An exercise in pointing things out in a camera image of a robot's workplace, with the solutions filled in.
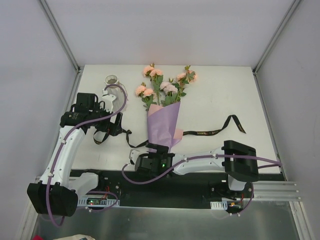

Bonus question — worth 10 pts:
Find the black printed ribbon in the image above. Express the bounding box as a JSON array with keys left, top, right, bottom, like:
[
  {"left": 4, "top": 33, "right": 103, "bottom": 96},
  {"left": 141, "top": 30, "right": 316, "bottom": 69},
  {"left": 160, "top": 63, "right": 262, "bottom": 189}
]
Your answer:
[{"left": 93, "top": 114, "right": 246, "bottom": 149}]

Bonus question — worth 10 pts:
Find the pink wrapping paper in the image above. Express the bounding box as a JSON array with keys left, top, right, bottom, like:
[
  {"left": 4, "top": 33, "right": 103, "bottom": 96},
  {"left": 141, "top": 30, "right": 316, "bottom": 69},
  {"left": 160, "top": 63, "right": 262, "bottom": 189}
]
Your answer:
[{"left": 147, "top": 104, "right": 185, "bottom": 152}]

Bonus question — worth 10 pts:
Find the purple wrapping paper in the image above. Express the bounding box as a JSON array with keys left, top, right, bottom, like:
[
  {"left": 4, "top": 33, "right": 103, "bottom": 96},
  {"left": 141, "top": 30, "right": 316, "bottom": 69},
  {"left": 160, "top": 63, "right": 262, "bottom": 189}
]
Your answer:
[{"left": 146, "top": 101, "right": 181, "bottom": 154}]

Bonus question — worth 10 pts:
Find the pink artificial flower bunch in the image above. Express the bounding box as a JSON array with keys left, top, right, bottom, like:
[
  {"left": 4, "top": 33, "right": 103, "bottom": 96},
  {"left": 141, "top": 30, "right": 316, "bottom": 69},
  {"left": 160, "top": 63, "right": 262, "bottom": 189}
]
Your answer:
[{"left": 135, "top": 63, "right": 198, "bottom": 111}]

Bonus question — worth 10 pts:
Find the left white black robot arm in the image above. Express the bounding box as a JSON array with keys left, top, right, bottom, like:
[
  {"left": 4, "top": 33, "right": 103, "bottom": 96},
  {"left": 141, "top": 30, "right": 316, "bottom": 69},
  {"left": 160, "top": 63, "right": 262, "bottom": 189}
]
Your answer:
[{"left": 27, "top": 93, "right": 123, "bottom": 217}]

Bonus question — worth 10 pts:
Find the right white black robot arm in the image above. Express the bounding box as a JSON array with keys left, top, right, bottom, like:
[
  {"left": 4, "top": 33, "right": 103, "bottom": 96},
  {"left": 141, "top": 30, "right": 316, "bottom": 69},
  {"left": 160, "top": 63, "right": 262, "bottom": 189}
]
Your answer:
[{"left": 129, "top": 140, "right": 259, "bottom": 198}]

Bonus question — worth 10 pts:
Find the white ribbed ceramic vase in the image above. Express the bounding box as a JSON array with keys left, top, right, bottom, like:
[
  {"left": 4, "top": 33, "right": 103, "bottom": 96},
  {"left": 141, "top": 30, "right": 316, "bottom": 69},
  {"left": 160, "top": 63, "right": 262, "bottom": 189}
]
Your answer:
[{"left": 104, "top": 75, "right": 128, "bottom": 109}]

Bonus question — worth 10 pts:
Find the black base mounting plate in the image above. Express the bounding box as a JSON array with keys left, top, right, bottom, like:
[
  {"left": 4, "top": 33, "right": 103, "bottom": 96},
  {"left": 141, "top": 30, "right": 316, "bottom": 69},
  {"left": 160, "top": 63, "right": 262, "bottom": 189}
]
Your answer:
[{"left": 69, "top": 167, "right": 260, "bottom": 208}]

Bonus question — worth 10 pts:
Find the beige cloth bag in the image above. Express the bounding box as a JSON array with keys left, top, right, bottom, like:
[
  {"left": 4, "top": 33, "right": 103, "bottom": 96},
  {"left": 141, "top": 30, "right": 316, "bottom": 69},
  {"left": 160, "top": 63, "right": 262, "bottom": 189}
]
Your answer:
[{"left": 54, "top": 234, "right": 95, "bottom": 240}]

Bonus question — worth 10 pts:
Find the red cloth item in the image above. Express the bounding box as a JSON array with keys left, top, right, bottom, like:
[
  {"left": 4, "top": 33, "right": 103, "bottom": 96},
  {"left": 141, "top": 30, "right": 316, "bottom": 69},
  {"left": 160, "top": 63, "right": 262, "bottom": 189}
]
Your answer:
[{"left": 31, "top": 235, "right": 44, "bottom": 240}]

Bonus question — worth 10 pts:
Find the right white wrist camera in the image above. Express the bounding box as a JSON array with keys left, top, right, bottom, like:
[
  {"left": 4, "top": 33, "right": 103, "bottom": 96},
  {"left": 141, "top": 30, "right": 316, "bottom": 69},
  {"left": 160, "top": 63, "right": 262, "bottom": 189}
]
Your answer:
[{"left": 129, "top": 149, "right": 142, "bottom": 165}]

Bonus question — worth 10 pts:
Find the left white cable duct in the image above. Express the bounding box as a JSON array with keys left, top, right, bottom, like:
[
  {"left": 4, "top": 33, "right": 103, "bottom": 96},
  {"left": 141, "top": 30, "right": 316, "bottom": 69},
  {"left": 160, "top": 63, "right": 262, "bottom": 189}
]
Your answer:
[{"left": 77, "top": 196, "right": 120, "bottom": 208}]

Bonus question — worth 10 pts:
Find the white cable duct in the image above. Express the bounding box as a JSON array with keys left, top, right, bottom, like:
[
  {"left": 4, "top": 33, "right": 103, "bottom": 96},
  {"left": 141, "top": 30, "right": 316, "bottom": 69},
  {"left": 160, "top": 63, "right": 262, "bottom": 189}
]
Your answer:
[
  {"left": 210, "top": 200, "right": 228, "bottom": 211},
  {"left": 77, "top": 196, "right": 120, "bottom": 208}
]

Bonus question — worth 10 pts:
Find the right white cable duct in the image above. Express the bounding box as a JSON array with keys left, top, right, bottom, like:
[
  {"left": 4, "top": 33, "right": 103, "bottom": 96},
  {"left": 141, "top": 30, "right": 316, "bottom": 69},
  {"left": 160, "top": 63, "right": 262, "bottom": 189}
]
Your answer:
[{"left": 210, "top": 200, "right": 228, "bottom": 211}]

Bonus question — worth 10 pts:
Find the aluminium front rail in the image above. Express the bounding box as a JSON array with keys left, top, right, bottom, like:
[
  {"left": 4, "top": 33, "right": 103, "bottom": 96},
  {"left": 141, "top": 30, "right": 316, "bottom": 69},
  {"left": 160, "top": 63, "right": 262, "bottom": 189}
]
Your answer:
[{"left": 253, "top": 181, "right": 302, "bottom": 202}]

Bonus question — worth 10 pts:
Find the right aluminium frame post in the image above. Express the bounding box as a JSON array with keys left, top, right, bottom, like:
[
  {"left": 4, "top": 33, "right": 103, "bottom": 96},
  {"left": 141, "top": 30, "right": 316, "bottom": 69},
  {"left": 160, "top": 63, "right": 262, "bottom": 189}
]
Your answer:
[{"left": 252, "top": 0, "right": 303, "bottom": 76}]

